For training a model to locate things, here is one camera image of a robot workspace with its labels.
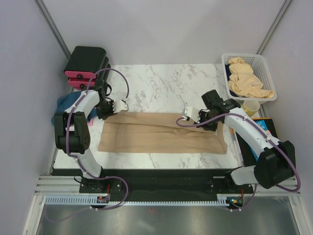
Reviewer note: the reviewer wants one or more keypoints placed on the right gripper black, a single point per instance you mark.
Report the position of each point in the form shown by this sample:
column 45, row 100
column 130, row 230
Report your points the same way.
column 212, row 128

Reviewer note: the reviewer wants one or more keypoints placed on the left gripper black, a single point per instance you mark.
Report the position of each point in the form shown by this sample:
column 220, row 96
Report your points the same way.
column 104, row 116

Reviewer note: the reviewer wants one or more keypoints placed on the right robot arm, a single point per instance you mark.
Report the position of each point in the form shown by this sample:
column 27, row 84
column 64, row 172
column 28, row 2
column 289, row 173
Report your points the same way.
column 275, row 160

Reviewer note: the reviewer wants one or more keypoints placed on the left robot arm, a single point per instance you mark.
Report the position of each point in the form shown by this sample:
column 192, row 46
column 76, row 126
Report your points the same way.
column 71, row 129

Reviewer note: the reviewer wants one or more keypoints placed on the pink cloth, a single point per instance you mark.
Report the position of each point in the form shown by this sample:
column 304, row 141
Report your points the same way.
column 91, row 122

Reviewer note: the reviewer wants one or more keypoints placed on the lower black pink drawer box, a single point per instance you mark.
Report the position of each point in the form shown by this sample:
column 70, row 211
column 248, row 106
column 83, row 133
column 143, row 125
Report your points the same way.
column 81, row 80

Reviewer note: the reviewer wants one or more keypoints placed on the black pink drawer box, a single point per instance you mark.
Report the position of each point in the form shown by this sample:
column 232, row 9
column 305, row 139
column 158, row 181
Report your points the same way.
column 81, row 80
column 84, row 62

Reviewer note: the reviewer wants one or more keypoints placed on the blue t shirt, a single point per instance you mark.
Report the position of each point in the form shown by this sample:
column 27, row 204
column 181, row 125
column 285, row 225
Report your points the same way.
column 66, row 101

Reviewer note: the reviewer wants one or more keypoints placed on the yellow mug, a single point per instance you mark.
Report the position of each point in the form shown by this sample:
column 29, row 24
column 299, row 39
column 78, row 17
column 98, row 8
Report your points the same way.
column 251, row 107

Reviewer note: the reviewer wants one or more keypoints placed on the upper black pink drawer box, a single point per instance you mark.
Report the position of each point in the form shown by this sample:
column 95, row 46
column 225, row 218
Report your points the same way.
column 84, row 62

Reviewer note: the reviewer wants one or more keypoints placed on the light yellow t shirt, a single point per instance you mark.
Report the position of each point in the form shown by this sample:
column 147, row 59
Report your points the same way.
column 242, row 81

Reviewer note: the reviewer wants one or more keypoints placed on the blue storey treehouse book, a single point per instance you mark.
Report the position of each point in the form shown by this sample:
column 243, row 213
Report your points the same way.
column 263, row 125

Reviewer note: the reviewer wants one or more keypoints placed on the white plastic basket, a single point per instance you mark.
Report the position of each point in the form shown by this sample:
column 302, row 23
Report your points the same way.
column 260, row 69

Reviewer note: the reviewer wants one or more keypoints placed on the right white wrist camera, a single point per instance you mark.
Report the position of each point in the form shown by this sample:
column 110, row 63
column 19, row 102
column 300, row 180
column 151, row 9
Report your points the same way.
column 191, row 113

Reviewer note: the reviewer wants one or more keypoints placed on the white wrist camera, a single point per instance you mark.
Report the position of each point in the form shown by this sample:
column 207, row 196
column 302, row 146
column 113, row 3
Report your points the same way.
column 120, row 106
column 191, row 113

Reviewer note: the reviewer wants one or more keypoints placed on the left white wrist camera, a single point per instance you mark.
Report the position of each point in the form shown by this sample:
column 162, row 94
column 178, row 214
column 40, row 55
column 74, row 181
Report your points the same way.
column 120, row 106

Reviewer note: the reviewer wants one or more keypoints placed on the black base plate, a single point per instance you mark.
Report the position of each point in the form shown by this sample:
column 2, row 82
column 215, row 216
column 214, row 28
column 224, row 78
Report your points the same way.
column 164, row 184

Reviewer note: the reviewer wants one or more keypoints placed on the white cable duct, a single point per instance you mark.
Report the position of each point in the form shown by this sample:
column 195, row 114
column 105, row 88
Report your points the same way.
column 102, row 201

